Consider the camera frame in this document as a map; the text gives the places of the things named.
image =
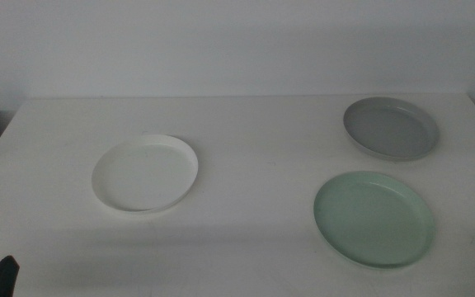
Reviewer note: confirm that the grey shallow bowl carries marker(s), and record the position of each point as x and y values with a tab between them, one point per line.
390	130

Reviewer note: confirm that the white shallow bowl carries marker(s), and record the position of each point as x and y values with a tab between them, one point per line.
147	177

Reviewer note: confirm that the mint green shallow bowl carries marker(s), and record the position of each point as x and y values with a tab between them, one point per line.
373	218

